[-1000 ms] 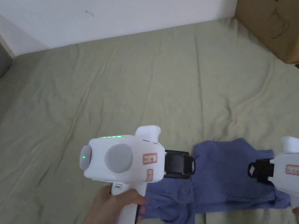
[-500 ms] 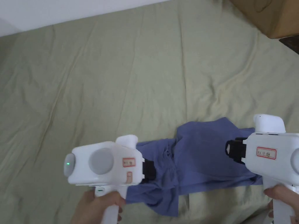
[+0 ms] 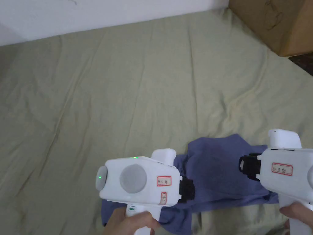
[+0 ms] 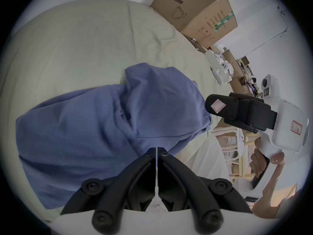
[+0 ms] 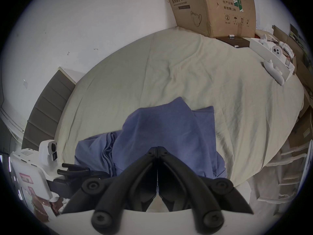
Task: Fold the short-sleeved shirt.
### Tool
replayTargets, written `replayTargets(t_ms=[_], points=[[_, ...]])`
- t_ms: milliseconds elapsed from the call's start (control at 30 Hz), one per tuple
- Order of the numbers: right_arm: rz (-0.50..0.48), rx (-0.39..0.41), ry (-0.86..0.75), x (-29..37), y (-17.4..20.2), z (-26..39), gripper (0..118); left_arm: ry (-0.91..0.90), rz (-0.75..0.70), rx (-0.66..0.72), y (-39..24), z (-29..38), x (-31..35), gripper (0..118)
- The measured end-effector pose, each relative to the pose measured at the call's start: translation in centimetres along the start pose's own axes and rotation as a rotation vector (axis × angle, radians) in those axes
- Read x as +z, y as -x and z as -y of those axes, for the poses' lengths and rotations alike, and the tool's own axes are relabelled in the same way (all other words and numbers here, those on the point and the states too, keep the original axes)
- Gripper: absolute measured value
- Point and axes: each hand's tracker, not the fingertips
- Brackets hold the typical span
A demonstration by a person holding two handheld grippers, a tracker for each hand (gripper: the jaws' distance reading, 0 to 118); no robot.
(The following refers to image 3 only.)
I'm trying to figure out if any person's left hand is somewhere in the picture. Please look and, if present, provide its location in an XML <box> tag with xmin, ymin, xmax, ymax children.
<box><xmin>103</xmin><ymin>207</ymin><xmax>160</xmax><ymax>235</ymax></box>

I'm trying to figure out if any bed with pale green sheet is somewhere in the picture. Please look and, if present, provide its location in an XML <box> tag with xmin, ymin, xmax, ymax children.
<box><xmin>0</xmin><ymin>7</ymin><xmax>313</xmax><ymax>235</ymax></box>

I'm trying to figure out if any blue shirt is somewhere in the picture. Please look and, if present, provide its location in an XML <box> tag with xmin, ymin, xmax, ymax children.
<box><xmin>101</xmin><ymin>133</ymin><xmax>280</xmax><ymax>235</ymax></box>

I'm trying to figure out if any person's right hand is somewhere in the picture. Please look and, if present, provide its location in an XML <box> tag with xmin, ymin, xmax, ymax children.
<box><xmin>279</xmin><ymin>202</ymin><xmax>313</xmax><ymax>235</ymax></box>

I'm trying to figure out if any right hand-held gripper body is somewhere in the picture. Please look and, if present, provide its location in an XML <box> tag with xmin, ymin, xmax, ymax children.
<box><xmin>239</xmin><ymin>129</ymin><xmax>313</xmax><ymax>235</ymax></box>

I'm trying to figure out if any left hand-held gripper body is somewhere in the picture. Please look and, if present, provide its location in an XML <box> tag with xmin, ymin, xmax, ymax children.
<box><xmin>95</xmin><ymin>148</ymin><xmax>196</xmax><ymax>235</ymax></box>

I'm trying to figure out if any brown cardboard carton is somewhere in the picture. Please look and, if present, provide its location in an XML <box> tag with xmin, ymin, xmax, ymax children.
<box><xmin>227</xmin><ymin>0</ymin><xmax>313</xmax><ymax>58</ymax></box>

